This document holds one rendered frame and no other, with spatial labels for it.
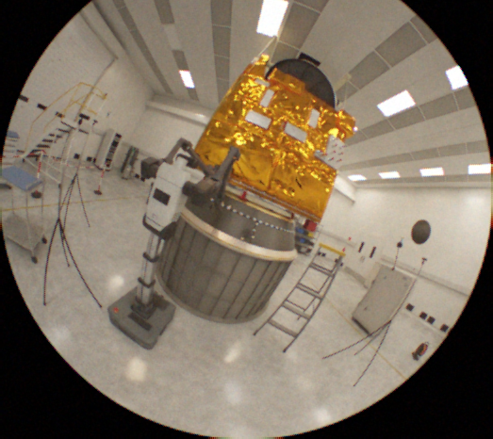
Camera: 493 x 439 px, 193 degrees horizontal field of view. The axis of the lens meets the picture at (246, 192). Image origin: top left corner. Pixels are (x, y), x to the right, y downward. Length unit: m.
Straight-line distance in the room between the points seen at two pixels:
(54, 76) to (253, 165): 7.17
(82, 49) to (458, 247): 14.69
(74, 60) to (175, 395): 8.02
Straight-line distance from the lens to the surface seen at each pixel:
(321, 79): 3.09
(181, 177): 0.88
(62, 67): 7.19
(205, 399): 1.75
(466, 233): 7.82
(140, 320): 1.66
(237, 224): 1.61
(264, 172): 1.77
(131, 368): 1.73
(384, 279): 3.87
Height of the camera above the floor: 1.69
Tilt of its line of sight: 1 degrees up
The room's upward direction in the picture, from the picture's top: 24 degrees clockwise
